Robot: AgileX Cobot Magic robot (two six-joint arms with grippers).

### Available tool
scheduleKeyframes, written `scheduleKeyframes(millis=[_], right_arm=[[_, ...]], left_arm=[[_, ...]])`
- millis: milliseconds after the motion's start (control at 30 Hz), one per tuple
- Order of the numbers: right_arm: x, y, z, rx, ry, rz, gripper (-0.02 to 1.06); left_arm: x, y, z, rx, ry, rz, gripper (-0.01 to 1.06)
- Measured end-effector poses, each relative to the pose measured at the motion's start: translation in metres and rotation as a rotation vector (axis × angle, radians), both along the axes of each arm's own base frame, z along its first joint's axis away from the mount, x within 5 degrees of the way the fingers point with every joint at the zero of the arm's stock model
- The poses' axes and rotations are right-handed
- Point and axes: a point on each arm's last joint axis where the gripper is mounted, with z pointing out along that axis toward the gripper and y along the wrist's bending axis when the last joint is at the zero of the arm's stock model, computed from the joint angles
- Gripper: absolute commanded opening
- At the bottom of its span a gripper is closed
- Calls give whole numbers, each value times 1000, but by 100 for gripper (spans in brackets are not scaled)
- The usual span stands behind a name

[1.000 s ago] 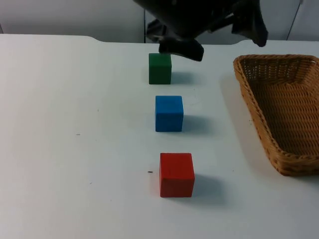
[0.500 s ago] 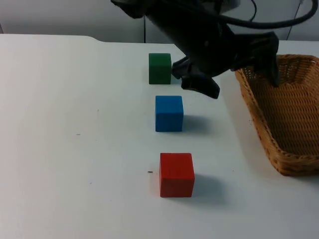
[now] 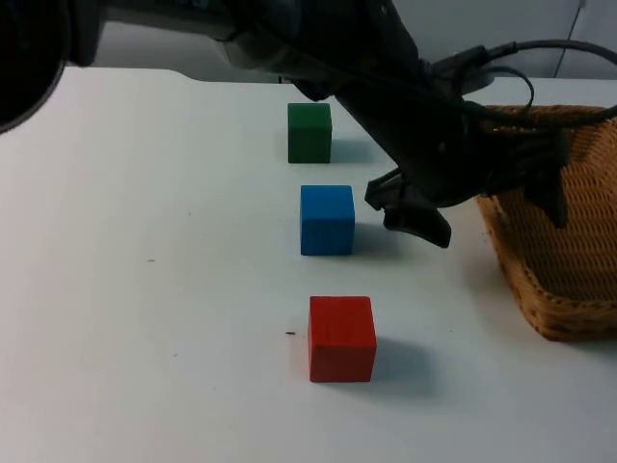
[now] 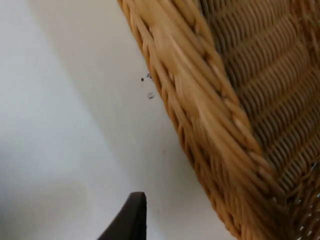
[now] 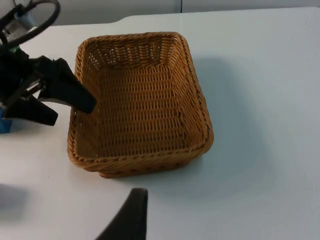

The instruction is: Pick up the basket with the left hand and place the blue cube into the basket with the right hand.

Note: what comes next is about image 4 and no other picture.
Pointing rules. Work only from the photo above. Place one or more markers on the pale brown wicker basket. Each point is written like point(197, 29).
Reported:
point(225, 105)

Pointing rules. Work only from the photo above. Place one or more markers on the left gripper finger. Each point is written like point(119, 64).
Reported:
point(127, 220)

